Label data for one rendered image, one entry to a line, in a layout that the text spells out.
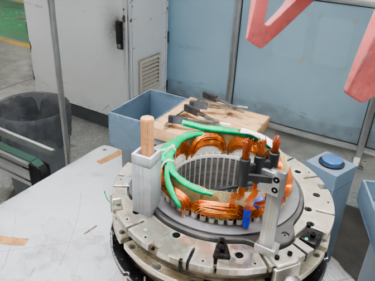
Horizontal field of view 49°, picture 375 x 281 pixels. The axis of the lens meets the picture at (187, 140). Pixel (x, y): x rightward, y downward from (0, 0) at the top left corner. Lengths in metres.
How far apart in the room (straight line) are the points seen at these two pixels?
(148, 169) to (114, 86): 2.50
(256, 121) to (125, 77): 2.08
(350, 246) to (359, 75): 2.12
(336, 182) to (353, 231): 1.60
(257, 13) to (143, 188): 0.31
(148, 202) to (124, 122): 0.38
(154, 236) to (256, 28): 0.32
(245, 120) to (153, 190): 0.41
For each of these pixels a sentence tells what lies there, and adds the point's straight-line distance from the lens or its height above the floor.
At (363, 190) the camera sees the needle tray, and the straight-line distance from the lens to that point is 0.76.
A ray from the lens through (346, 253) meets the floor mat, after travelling 2.26.
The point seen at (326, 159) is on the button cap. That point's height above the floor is 1.04.
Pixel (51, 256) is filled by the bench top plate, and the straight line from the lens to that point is 0.98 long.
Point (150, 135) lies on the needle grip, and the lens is 0.50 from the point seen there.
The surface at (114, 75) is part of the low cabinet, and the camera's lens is 2.97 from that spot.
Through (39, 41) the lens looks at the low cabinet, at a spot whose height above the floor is 0.56.
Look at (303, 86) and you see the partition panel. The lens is 2.95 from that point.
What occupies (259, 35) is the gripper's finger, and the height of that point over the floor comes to 1.38.
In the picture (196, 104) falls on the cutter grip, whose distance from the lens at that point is 0.89.
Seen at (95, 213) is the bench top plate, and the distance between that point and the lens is 1.07.
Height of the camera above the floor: 1.44
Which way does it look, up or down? 28 degrees down
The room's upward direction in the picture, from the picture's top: 3 degrees clockwise
